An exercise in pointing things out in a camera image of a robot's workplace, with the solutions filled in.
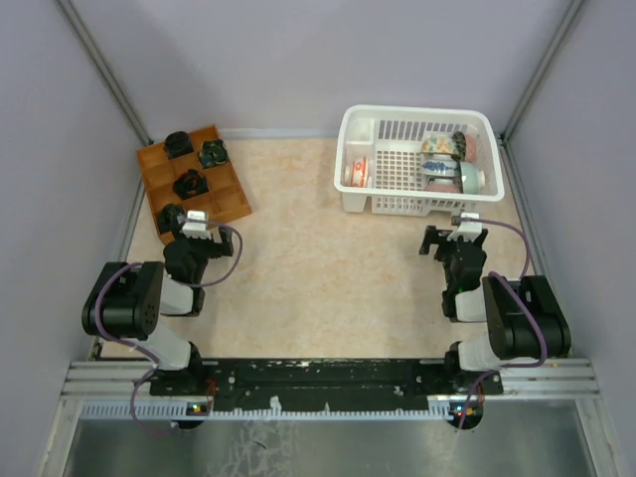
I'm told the red patterned white bowl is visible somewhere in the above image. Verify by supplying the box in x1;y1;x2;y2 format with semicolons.
343;156;371;188

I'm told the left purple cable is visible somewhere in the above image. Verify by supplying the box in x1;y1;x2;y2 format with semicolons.
96;216;244;436

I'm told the black leaf pink bowl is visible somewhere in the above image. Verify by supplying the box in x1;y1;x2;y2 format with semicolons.
451;131;477;164

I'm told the yellow flower white bowl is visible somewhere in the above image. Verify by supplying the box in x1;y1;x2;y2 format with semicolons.
421;133;459;156

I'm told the pink patterned bowl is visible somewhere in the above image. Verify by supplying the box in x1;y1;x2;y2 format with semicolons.
423;177;462;194

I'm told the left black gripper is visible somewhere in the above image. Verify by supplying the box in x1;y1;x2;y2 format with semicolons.
171;223;234;284

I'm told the aluminium frame rail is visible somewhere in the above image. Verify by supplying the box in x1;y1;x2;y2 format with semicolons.
61;359;600;400

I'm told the black orange cup middle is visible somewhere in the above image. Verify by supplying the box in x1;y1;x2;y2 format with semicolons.
173;169;209;201

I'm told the white plastic dish rack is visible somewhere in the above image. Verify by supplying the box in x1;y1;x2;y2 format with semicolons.
334;105;505;216

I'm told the blue flower white bowl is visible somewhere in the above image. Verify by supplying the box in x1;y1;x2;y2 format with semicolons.
422;157;461;179

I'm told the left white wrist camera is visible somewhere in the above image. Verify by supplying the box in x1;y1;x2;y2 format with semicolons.
178;210;212;239

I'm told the wooden compartment tray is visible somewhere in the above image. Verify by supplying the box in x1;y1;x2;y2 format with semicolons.
136;125;251;244

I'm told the black cup back left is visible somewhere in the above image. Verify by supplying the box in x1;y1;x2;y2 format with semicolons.
163;131;194;160

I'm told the green striped bowl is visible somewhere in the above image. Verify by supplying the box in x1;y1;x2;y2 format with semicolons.
459;161;485;195

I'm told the black cup front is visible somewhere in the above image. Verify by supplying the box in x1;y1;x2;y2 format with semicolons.
155;203;185;235

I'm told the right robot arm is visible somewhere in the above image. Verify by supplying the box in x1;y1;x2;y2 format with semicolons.
419;222;571;394

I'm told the dark green yellow cup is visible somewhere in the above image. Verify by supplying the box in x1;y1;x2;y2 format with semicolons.
199;139;230;169

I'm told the white slotted cable duct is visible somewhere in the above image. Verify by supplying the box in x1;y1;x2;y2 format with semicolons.
79;397;465;422

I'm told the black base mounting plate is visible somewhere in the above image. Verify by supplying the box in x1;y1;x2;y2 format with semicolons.
150;359;479;412

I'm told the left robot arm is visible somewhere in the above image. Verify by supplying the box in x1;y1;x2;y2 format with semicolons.
80;219;243;395

